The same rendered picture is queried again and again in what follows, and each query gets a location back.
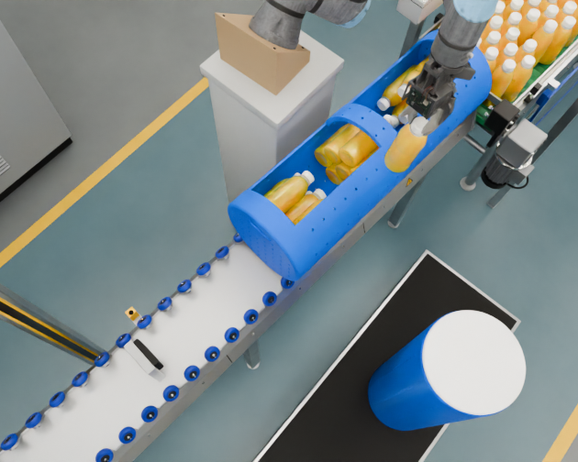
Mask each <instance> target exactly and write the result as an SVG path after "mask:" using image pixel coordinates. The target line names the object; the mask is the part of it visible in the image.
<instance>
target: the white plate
mask: <svg viewBox="0 0 578 462"><path fill-rule="evenodd" d="M422 360H423V367H424V370H425V373H426V376H427V379H428V382H429V384H430V385H431V387H432V389H433V390H434V391H435V392H436V393H437V394H438V395H439V396H440V398H441V399H442V400H443V401H445V402H446V403H447V404H448V405H450V406H451V407H453V408H455V409H457V410H459V411H461V412H464V413H469V414H477V415H485V414H491V413H497V412H499V411H502V410H503V409H505V408H506V407H507V406H509V405H510V404H511V403H512V402H513V401H514V400H515V399H516V398H517V396H518V394H519V393H520V392H521V390H522V387H523V384H524V381H525V376H526V363H525V359H524V355H523V351H522V349H521V346H520V344H519V343H518V341H517V339H516V338H515V336H514V335H513V333H512V332H511V331H510V330H509V329H508V328H507V327H506V326H505V325H504V324H503V323H501V322H500V321H498V320H497V319H495V318H494V317H493V316H491V315H489V314H486V313H481V312H477V311H458V312H454V313H449V314H447V315H445V316H444V317H442V318H441V319H439V320H438V321H437V322H436V323H435V324H434V325H433V326H432V327H431V328H430V330H429V331H428V334H427V336H426V339H425V342H424V345H423V351H422Z"/></svg>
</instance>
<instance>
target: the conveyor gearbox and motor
mask: <svg viewBox="0 0 578 462"><path fill-rule="evenodd" d="M547 137H548V135H547V134H546V133H544V132H543V131H542V130H540V129H539V128H538V127H536V126H535V125H533V124H532V123H530V122H529V121H528V120H527V119H526V118H524V119H523V120H522V121H519V123H518V124H514V125H513V126H512V127H511V128H510V129H508V130H507V131H505V132H504V133H503V135H502V139H501V140H500V141H499V142H498V143H497V145H496V146H495V154H494V155H493V157H492V158H490V160H489V161H488V162H487V164H486V166H485V167H484V169H483V171H482V174H481V177H482V180H483V182H484V184H485V185H486V186H488V187H490V188H492V189H502V188H504V187H505V186H506V185H508V186H510V187H512V188H514V189H522V188H524V187H526V186H527V185H528V181H529V179H528V175H529V174H530V173H531V172H532V171H533V169H534V168H535V167H534V166H532V165H531V164H530V162H531V161H532V156H533V155H534V154H535V153H536V152H537V150H538V149H539V148H540V147H541V146H542V145H543V143H544V142H545V141H546V140H547ZM525 178H526V179H527V182H526V184H525V185H523V186H521V187H516V186H513V185H511V184H509V181H513V182H514V183H515V184H517V185H519V184H520V183H521V182H522V181H523V180H524V179H525Z"/></svg>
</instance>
